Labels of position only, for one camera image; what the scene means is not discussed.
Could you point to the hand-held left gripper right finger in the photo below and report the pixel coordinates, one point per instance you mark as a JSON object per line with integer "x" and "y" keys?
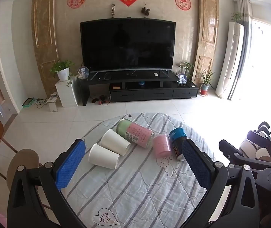
{"x": 197, "y": 168}

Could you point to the pink cup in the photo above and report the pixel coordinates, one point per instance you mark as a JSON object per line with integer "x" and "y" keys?
{"x": 162, "y": 146}

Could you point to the green box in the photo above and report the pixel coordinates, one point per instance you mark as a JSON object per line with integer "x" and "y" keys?
{"x": 28, "y": 102}

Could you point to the potted plant in white pot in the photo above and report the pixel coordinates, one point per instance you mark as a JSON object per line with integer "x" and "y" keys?
{"x": 63, "y": 72}

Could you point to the white paper cup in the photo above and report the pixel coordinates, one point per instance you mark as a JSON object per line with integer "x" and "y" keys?
{"x": 114, "y": 142}
{"x": 103, "y": 156}

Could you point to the white standing air conditioner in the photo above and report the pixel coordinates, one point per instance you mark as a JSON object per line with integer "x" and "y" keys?
{"x": 230, "y": 59}

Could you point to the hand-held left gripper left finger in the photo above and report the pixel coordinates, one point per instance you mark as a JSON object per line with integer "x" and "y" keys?
{"x": 70, "y": 165}

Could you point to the green and pink bottle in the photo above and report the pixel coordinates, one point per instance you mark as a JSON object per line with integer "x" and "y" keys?
{"x": 135, "y": 133}

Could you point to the blue can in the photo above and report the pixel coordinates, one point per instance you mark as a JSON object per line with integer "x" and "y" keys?
{"x": 177, "y": 140}

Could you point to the black curved television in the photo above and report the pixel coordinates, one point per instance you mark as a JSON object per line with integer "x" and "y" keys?
{"x": 128, "y": 45}

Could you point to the white cabinet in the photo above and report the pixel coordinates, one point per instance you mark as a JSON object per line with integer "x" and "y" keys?
{"x": 66, "y": 95}

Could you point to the small plant on air conditioner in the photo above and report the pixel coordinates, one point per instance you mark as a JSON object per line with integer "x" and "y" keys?
{"x": 236, "y": 17}

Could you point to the green plant in glass vase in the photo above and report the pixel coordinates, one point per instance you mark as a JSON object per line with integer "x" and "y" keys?
{"x": 187, "y": 68}

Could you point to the small white stool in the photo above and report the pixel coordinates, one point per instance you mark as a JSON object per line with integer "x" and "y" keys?
{"x": 52, "y": 102}

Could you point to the potted plant in red pot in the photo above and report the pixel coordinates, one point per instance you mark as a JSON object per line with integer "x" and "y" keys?
{"x": 205, "y": 85}

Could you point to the black television stand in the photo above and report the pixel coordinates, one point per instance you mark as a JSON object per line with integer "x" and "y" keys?
{"x": 149, "y": 92}

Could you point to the striped grey tablecloth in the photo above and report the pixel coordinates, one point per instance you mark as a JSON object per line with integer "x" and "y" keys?
{"x": 137, "y": 190}

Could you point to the glass snow globe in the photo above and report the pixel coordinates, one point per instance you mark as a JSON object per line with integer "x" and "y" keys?
{"x": 181, "y": 78}
{"x": 82, "y": 72}

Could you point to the hanging wall ornament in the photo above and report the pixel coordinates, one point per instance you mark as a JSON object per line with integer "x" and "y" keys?
{"x": 113, "y": 10}
{"x": 145, "y": 10}

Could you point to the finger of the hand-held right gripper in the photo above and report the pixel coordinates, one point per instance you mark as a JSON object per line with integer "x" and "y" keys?
{"x": 228, "y": 148}
{"x": 256, "y": 136}

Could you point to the grey striped curtain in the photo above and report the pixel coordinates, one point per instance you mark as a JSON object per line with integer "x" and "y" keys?
{"x": 243, "y": 47}

